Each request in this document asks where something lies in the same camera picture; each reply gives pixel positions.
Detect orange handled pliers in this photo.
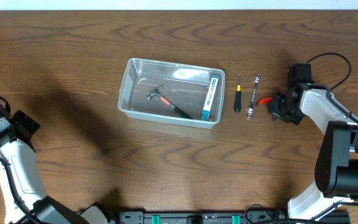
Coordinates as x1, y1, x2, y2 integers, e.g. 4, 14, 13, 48
255, 97, 273, 107

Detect silver wrench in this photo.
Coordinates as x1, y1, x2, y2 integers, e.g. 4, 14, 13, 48
247, 73, 260, 119

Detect black yellow screwdriver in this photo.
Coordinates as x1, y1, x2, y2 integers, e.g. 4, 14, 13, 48
234, 73, 242, 113

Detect blue white cardboard box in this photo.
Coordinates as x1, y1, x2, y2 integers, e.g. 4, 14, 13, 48
201, 75, 219, 121

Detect clear plastic container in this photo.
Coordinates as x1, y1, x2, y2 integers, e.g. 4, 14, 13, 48
117, 58, 225, 129

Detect small hammer black orange handle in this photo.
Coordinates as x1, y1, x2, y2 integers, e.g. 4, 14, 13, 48
147, 86, 193, 119

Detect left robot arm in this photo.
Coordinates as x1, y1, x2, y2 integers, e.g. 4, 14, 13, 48
0, 96, 113, 224

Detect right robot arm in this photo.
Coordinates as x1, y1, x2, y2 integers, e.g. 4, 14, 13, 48
268, 63, 358, 221

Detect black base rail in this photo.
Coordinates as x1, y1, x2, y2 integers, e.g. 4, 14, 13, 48
116, 210, 351, 224

